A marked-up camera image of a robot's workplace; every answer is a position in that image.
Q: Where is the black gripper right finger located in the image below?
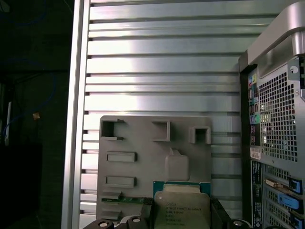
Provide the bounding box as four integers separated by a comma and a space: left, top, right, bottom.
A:
211, 197, 254, 229

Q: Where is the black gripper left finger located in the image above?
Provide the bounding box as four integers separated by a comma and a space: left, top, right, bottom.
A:
82, 198, 153, 229

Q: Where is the silver CPU chip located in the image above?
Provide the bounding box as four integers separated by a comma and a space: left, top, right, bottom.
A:
152, 180, 212, 229

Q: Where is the green RAM stick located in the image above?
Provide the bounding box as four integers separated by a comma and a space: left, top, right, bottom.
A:
101, 197, 153, 206

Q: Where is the grey parts rack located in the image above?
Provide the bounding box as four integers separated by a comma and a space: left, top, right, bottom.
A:
96, 115, 213, 229

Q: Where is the black open PC case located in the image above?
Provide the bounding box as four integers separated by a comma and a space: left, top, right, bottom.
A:
238, 0, 305, 229

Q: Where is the white upright strip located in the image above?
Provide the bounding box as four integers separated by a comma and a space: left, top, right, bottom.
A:
3, 101, 12, 146

